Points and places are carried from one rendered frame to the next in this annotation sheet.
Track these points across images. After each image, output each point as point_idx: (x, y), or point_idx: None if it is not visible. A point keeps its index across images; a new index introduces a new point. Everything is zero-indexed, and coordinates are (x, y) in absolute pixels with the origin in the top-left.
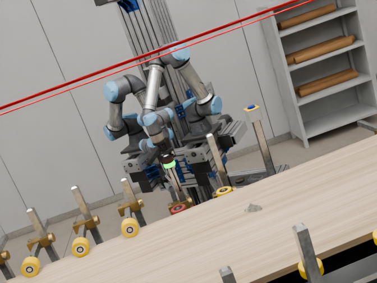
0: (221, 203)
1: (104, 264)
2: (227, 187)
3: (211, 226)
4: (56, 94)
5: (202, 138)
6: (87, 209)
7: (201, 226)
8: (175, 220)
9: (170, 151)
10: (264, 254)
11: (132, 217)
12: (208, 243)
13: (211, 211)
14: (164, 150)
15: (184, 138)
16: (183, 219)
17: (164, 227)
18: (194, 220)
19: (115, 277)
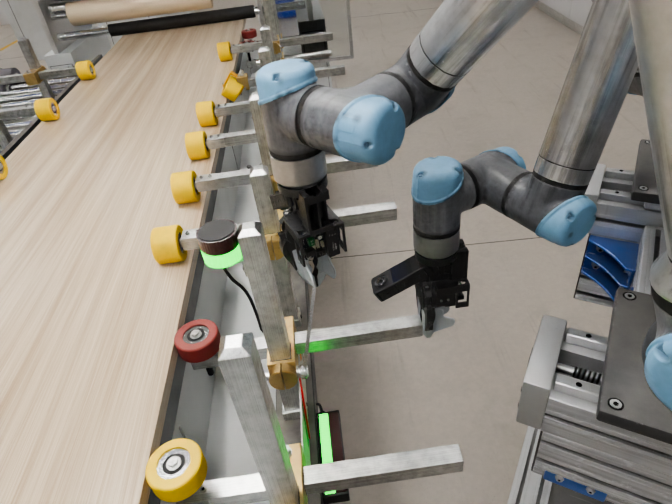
0: (96, 450)
1: (112, 233)
2: (179, 478)
3: (6, 413)
4: None
5: (602, 374)
6: (264, 155)
7: (38, 388)
8: (137, 333)
9: (294, 239)
10: None
11: None
12: None
13: (85, 416)
14: (300, 219)
15: (645, 301)
16: (123, 348)
17: (136, 311)
18: (88, 373)
19: (47, 254)
